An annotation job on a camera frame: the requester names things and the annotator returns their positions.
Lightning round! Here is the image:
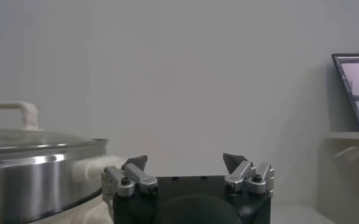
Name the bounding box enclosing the round glass pot lid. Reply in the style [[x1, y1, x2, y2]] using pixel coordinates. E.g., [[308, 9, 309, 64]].
[[0, 102, 109, 153]]

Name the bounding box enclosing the stainless steel steamer basket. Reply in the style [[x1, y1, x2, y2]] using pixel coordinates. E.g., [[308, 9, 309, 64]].
[[0, 144, 108, 224]]

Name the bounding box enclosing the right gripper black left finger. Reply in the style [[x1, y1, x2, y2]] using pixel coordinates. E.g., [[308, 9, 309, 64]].
[[101, 155, 159, 211]]

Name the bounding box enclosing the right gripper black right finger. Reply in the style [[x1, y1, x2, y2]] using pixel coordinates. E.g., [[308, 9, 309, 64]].
[[222, 152, 275, 197]]

